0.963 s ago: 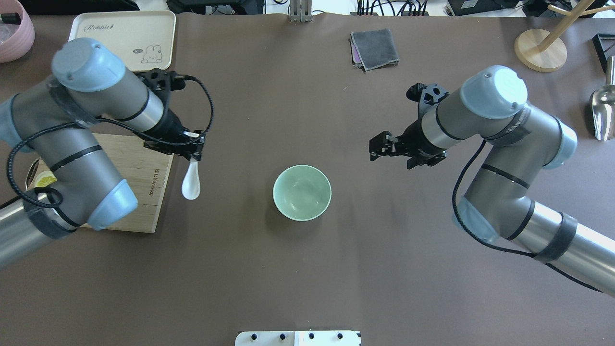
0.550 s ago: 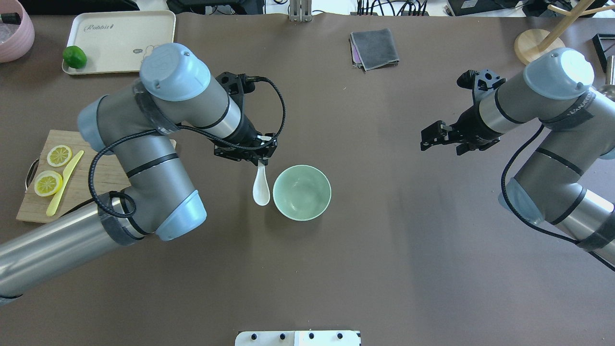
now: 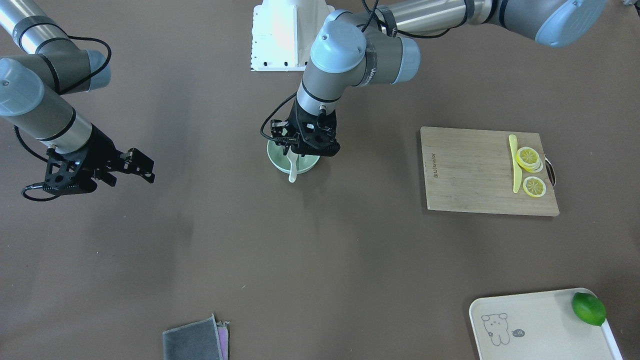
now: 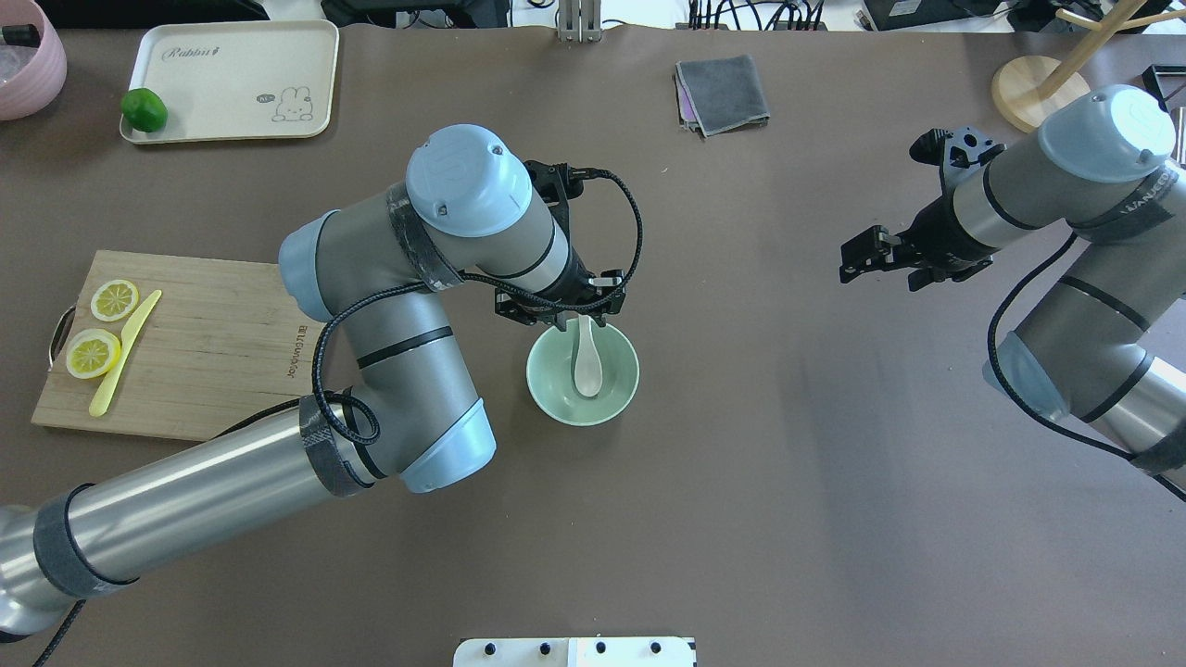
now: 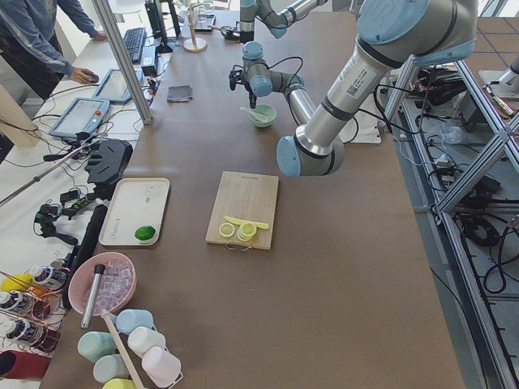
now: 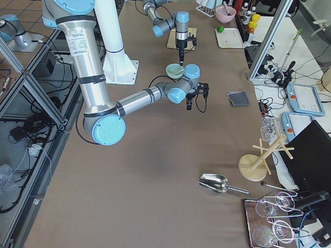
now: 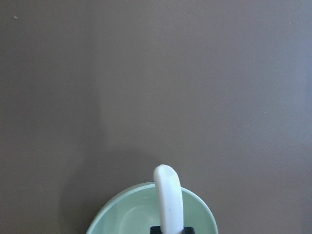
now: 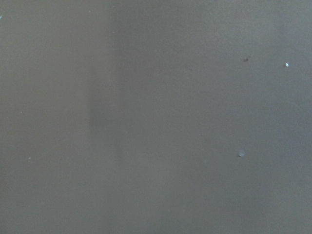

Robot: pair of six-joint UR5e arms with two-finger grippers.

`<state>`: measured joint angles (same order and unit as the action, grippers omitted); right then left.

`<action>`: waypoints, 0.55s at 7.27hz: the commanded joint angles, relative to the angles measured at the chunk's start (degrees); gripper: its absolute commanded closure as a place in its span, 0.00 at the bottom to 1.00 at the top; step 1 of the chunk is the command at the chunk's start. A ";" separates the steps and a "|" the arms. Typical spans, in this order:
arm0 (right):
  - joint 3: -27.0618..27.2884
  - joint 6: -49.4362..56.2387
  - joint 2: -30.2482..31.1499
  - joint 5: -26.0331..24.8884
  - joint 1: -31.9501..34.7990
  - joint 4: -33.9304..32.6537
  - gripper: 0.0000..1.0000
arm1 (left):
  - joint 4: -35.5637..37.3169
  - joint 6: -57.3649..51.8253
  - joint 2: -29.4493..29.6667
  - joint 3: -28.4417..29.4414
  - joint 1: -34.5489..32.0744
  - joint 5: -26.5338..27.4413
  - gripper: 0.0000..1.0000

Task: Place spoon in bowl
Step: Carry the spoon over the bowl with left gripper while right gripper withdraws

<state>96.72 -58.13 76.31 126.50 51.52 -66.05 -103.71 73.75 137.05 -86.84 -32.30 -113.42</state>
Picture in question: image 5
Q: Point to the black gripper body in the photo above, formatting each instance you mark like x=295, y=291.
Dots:
x=250, y=90

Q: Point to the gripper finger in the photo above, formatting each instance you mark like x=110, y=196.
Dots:
x=252, y=102

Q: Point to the light green bowl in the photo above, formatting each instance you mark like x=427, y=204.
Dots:
x=269, y=112

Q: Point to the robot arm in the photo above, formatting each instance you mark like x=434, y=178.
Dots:
x=389, y=32
x=277, y=22

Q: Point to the metal muddler in bowl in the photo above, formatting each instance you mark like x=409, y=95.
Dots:
x=99, y=270

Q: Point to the pink bowl with ice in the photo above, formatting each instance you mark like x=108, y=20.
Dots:
x=117, y=286

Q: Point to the person's hand on mouse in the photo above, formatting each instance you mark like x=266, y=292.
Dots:
x=83, y=76

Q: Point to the metal scoop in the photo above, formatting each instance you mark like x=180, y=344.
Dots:
x=228, y=32

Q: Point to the wooden mug tree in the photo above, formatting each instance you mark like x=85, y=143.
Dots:
x=194, y=44

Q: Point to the grey folded cloth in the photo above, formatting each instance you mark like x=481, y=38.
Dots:
x=181, y=93

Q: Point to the bamboo cutting board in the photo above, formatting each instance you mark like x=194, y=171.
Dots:
x=245, y=196

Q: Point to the black keyboard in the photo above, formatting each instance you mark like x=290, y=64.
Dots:
x=134, y=39

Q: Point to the yellow plastic knife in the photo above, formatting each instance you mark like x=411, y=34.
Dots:
x=258, y=225

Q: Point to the far teach pendant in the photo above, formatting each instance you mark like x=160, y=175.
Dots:
x=113, y=87

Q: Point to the teach pendant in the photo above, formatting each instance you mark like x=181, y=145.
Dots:
x=113, y=87
x=84, y=115

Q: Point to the stacked lemon slice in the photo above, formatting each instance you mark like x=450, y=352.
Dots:
x=246, y=231

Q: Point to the cream rabbit tray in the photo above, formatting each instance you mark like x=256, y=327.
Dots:
x=136, y=202

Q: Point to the near teach pendant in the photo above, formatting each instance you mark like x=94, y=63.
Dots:
x=84, y=115

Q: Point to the green lime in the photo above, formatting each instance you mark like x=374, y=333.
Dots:
x=145, y=233

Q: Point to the blue cup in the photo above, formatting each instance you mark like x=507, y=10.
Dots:
x=128, y=320

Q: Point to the white cup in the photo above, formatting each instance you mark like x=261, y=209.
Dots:
x=141, y=339

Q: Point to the pink cup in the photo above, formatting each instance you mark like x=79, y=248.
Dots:
x=162, y=367

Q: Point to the green cup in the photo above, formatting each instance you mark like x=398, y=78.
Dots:
x=94, y=345

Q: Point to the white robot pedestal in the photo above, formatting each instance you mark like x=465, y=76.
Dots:
x=363, y=127

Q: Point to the lemon slice near handle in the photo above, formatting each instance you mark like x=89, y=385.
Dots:
x=226, y=230

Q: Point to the aluminium frame post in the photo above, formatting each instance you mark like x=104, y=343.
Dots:
x=109, y=23

